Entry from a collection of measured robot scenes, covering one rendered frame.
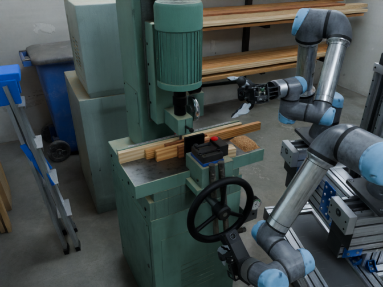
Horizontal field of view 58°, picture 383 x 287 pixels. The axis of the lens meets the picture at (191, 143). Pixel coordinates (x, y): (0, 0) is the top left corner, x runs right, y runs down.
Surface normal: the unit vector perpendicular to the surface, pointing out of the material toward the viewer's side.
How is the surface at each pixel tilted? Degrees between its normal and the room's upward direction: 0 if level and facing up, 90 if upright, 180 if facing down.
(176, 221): 90
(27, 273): 0
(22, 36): 90
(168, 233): 90
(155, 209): 90
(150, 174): 0
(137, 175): 0
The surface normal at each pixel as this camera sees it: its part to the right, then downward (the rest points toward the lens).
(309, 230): 0.00, -0.88
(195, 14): 0.63, 0.38
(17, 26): 0.43, 0.44
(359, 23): -0.90, 0.21
